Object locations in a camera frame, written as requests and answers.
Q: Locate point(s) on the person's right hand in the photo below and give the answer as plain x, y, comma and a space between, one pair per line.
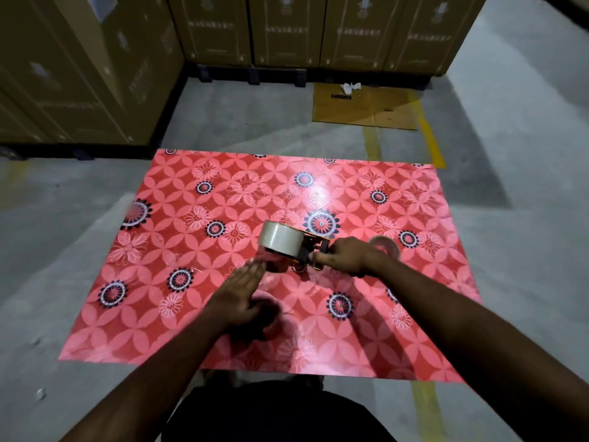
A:
352, 257

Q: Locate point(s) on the person's left hand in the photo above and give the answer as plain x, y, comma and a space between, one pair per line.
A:
234, 296

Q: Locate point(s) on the person's right fingers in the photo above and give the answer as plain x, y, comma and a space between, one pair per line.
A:
326, 260

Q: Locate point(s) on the person's left fingers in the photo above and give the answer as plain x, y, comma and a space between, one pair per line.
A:
252, 277

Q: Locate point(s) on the black orange tape dispenser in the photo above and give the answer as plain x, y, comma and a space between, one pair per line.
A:
309, 249

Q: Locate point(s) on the person's left forearm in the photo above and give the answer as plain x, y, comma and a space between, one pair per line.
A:
147, 386

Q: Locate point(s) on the person's right forearm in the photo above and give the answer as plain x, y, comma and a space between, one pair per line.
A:
474, 336

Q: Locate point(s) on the white packing tape roll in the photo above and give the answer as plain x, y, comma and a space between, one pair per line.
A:
277, 236

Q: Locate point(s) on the clear tape roll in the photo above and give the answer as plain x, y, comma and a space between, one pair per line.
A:
387, 244

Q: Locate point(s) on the red floral wrapping paper sheet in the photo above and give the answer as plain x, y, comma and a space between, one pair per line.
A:
221, 197

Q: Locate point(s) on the person's black clothing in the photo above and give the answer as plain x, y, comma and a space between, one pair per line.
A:
276, 416

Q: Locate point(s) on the flat brown cardboard sheet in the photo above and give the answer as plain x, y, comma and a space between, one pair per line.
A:
368, 110

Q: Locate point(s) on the crumpled white paper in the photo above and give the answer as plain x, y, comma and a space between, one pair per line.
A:
351, 87

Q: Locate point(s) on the tall brown cardboard box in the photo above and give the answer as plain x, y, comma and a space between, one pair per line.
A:
287, 29
432, 34
211, 27
359, 32

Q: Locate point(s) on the large brown cardboard box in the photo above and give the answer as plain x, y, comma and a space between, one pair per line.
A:
129, 55
41, 73

